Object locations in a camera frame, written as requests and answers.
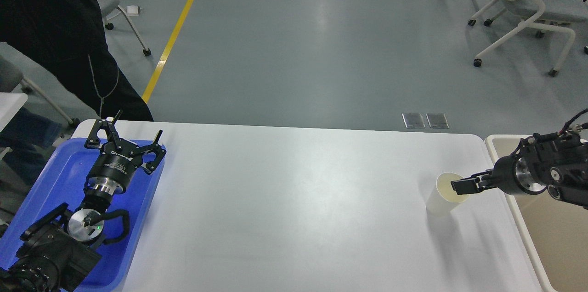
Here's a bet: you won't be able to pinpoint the white office chair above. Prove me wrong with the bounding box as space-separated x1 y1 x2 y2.
468 0 588 77

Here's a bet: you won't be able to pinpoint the beige plastic bin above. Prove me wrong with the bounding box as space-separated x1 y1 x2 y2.
485 135 588 292

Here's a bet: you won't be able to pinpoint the white side table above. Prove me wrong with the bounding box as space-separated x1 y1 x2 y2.
0 92 28 131

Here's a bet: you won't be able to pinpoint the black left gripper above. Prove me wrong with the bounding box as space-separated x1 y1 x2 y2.
84 110 167 187

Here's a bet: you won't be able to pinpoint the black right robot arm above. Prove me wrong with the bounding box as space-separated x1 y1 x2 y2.
450 109 588 208

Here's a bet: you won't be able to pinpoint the blue plastic tray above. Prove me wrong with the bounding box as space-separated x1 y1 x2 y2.
0 139 164 292

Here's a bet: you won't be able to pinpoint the person in black clothes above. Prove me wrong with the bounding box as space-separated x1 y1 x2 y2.
0 0 153 121

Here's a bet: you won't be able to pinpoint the white paper cup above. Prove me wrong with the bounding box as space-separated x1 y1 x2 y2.
425 172 469 216

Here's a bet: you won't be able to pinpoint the seated person blue jeans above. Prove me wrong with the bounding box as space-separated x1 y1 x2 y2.
0 107 64 185

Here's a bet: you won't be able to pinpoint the left floor outlet plate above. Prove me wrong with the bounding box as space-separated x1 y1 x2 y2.
402 112 426 129

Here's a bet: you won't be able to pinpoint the grey chair at left edge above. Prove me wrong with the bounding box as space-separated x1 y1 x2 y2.
0 53 80 129

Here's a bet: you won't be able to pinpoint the right floor outlet plate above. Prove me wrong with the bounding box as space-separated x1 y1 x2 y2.
426 113 450 129

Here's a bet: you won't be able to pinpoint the floor outlet plate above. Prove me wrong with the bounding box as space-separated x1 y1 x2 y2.
402 112 426 129
426 113 450 129

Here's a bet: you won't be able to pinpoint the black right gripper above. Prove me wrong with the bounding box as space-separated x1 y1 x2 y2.
450 156 547 196

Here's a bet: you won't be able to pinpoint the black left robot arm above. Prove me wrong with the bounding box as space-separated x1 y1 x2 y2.
1 118 167 292

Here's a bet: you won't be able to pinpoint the grey chair with white frame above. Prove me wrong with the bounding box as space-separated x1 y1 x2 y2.
97 0 152 57

